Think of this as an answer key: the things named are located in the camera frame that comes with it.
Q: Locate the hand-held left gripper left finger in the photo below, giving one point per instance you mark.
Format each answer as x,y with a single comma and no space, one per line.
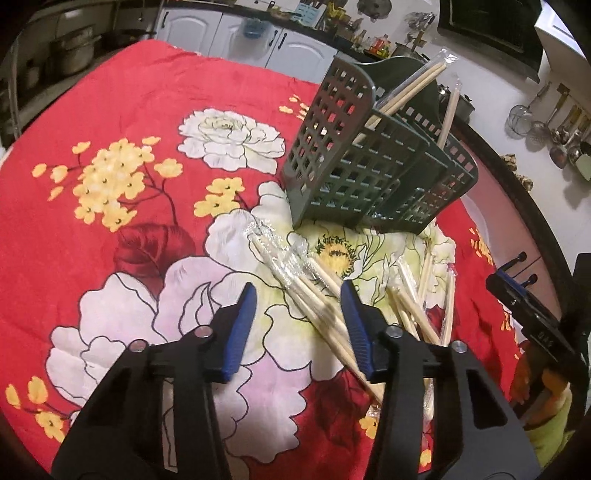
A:
238,332

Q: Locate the blue plastic bag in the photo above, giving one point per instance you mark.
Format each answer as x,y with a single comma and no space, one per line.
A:
253,31

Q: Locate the black range hood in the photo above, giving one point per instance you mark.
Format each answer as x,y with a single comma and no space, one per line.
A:
489,32

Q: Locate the dark green utensil basket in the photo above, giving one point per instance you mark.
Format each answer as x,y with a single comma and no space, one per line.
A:
332,152

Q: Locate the white blue cutlery holder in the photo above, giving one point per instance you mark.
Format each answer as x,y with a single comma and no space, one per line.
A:
309,14

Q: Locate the steel pot with lid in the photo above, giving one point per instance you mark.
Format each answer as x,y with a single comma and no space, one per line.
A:
74,53

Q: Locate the pile of chopsticks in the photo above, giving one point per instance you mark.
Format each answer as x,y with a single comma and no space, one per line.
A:
304,290

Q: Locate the white kitchen cabinet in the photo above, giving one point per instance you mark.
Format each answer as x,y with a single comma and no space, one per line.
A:
184,27
508,230

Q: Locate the red floral blanket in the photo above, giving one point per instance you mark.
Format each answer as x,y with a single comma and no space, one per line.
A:
115,207

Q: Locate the row of hanging steel ladles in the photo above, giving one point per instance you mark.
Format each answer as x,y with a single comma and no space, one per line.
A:
561,134

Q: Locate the chopstick pair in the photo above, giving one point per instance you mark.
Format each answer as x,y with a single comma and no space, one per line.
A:
415,85
450,110

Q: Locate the person's right forearm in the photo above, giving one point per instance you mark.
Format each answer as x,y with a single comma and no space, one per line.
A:
551,434

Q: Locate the group of condiment bottles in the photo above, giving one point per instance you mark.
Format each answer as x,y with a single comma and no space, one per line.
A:
378,46

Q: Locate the steel pot lid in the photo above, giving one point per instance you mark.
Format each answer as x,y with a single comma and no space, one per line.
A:
374,7

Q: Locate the metal storage rack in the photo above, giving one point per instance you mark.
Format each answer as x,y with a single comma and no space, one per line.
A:
16,92

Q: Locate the person's right hand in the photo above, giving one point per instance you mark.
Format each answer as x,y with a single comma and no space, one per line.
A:
558,392

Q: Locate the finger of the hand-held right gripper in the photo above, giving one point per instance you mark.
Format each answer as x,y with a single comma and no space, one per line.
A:
508,270
521,288

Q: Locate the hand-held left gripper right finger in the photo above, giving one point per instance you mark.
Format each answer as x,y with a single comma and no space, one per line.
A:
358,330

